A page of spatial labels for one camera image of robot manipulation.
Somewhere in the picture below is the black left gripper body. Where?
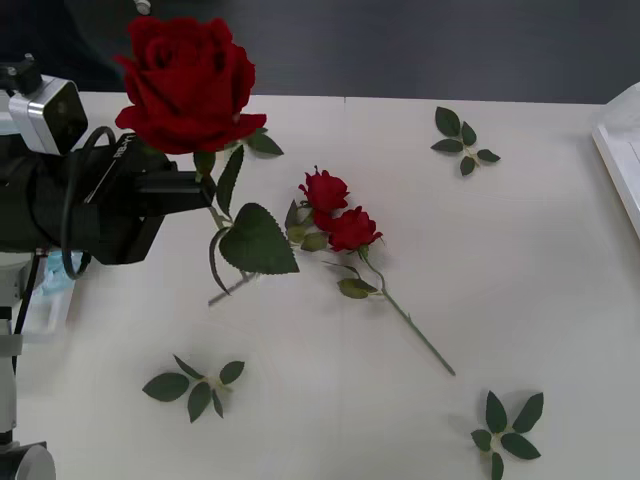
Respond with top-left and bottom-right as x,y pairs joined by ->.
69,130 -> 179,266

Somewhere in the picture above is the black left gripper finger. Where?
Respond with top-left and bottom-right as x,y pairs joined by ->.
135,185 -> 217,217
137,171 -> 204,191

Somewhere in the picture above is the red rose with stem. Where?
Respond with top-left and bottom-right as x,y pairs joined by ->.
322,205 -> 457,377
207,167 -> 351,306
113,14 -> 301,297

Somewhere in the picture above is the white slotted plastic box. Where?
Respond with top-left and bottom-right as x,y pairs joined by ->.
22,249 -> 84,346

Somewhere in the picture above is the shallow white box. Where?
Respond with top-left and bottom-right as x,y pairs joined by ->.
592,82 -> 640,229

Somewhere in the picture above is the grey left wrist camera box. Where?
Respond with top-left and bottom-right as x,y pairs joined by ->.
7,74 -> 90,156

